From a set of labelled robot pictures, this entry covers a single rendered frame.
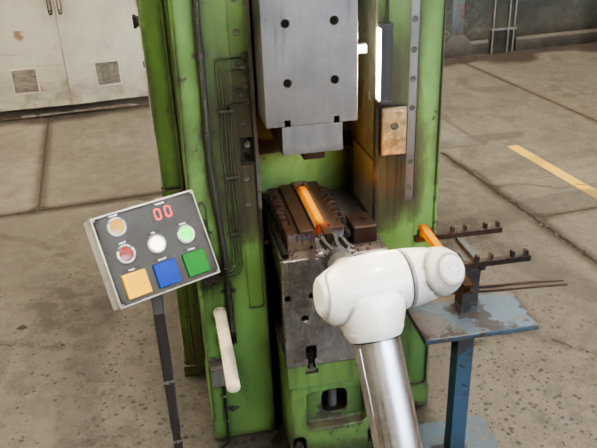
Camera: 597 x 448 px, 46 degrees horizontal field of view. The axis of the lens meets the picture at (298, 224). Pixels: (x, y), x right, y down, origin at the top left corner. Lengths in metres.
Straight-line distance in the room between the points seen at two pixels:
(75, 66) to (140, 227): 5.41
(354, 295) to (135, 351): 2.31
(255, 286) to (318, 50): 0.93
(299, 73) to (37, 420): 1.95
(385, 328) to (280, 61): 1.02
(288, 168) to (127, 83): 4.89
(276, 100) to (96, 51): 5.36
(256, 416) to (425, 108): 1.41
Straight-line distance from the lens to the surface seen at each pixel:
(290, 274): 2.38
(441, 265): 1.46
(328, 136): 2.27
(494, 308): 2.53
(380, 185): 2.55
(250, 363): 2.81
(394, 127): 2.47
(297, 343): 2.54
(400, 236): 2.66
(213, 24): 2.27
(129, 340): 3.69
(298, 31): 2.17
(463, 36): 9.26
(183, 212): 2.21
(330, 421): 2.85
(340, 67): 2.22
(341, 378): 2.69
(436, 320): 2.44
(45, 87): 7.55
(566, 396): 3.35
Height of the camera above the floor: 2.06
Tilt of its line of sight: 26 degrees down
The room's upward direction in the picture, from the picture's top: 2 degrees counter-clockwise
